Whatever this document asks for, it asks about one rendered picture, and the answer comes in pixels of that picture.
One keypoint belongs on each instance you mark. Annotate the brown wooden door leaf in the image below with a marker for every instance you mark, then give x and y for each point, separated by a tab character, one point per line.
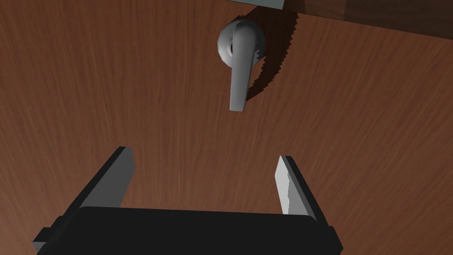
106	88

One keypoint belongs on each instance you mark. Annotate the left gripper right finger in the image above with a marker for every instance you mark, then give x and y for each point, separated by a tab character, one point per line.
291	191

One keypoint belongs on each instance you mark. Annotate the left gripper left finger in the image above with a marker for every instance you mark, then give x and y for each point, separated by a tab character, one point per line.
111	180

